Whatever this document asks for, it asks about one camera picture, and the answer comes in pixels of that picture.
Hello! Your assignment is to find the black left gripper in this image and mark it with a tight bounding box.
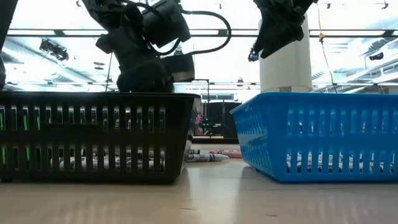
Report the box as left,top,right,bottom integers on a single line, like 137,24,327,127
95,29,175,93

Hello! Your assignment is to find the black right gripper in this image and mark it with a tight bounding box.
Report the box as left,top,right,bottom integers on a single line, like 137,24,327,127
253,0,318,59

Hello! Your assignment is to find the black plastic basket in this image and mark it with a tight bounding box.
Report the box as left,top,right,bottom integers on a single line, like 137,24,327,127
0,91,200,185

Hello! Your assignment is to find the white paper towel roll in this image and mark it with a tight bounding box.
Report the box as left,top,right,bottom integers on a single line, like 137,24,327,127
258,14,313,93

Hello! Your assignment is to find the black cabinet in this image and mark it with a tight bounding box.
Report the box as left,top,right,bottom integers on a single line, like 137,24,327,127
201,101,243,140

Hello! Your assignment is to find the blue plastic basket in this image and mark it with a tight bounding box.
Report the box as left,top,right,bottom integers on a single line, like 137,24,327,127
231,91,398,184

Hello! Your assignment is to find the green plastic basket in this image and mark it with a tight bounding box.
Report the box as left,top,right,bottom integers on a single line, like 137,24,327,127
0,110,41,166

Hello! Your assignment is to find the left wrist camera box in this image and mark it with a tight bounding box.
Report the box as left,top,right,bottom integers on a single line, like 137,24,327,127
161,54,196,83

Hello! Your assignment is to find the yellow hanging cable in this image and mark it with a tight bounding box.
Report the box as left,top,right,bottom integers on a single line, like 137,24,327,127
316,2,339,93

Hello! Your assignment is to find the black left camera cable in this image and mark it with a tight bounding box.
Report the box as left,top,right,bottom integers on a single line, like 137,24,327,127
174,9,233,57

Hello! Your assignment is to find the black overhead frame beam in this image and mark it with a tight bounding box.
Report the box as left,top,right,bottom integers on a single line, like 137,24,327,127
7,29,398,37

